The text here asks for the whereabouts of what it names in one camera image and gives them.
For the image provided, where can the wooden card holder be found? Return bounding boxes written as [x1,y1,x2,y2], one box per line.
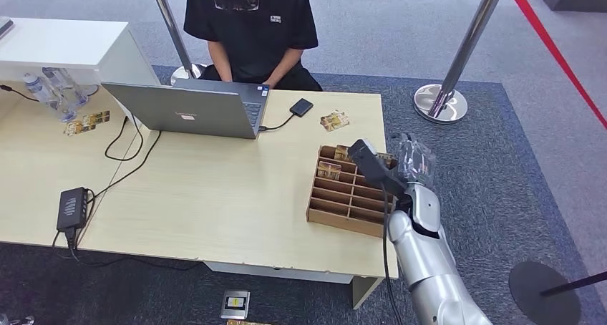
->
[306,145,399,239]

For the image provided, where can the grey card reader device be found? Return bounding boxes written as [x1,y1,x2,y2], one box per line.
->
[220,290,251,321]

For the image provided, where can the person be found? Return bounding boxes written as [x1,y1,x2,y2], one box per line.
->
[183,0,324,92]

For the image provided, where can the black power adapter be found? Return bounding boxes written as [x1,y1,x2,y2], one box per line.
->
[56,186,89,233]

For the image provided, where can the clear plastic water bottle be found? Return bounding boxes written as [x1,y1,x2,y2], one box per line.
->
[22,72,78,124]
[42,67,90,109]

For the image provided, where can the grey laptop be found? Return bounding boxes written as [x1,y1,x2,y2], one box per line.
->
[101,78,271,140]

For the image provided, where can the white cabinet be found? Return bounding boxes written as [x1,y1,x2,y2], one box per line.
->
[0,18,161,116]

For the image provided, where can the grey flat device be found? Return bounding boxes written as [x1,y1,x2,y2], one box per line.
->
[0,16,16,41]

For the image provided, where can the white desk underframe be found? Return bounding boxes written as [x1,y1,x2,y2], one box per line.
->
[203,261,385,311]

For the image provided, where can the black external drive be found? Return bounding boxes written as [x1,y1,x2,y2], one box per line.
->
[289,97,315,118]

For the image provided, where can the dark blue rug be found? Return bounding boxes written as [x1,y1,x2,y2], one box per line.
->
[0,65,607,325]

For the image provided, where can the black stanchion base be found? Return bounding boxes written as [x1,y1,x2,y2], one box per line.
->
[508,261,607,325]

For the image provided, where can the red barrier belt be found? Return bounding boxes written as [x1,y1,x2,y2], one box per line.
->
[504,0,607,130]

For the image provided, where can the black adapter mains cable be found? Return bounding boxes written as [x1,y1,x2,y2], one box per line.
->
[52,228,205,272]

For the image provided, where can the black laptop power cable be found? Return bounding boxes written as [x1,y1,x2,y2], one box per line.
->
[87,130,162,205]

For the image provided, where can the black looped cable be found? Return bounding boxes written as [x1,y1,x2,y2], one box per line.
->
[104,115,145,163]

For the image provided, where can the thin black cable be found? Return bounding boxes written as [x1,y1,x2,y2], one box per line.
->
[0,83,41,103]

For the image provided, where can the black drive cable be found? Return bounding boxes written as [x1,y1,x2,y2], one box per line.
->
[258,114,296,132]

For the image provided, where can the chrome stanchion post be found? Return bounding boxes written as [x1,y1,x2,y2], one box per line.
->
[147,0,209,86]
[412,0,507,125]

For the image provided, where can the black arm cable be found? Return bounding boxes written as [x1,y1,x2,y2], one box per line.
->
[380,184,405,325]

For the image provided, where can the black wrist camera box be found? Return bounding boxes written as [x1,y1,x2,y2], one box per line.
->
[346,138,409,199]

